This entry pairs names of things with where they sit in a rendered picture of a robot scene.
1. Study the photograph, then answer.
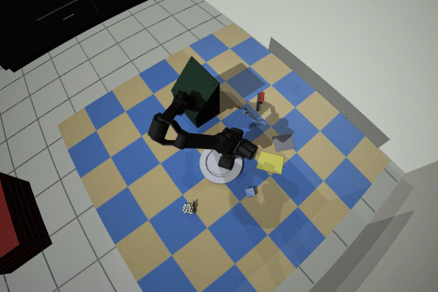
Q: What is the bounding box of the white round bead board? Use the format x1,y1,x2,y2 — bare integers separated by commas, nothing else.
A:
199,149,242,184

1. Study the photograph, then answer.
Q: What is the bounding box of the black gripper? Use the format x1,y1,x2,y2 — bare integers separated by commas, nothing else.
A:
218,127,244,170

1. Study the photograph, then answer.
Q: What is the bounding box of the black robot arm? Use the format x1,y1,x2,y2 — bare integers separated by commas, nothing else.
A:
147,91,258,159

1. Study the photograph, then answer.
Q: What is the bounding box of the yellow flat rectangular pad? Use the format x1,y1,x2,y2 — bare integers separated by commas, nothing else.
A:
257,151,284,174

